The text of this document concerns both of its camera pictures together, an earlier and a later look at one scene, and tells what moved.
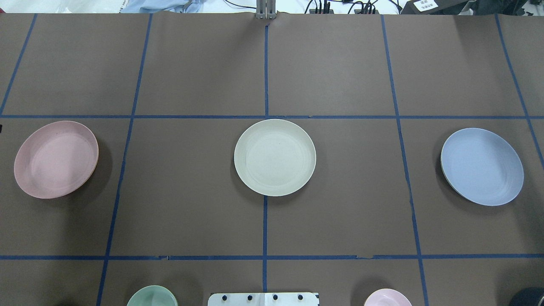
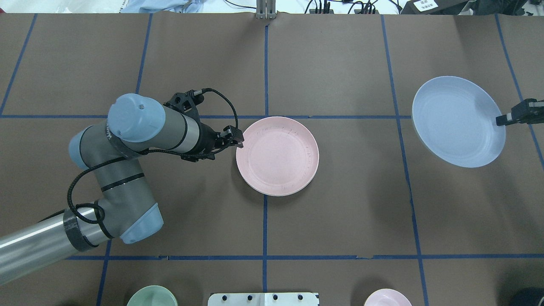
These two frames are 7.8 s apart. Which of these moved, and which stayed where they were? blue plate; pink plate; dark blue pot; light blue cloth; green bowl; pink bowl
Moved: blue plate; pink plate
Stayed: pink bowl; light blue cloth; green bowl; dark blue pot
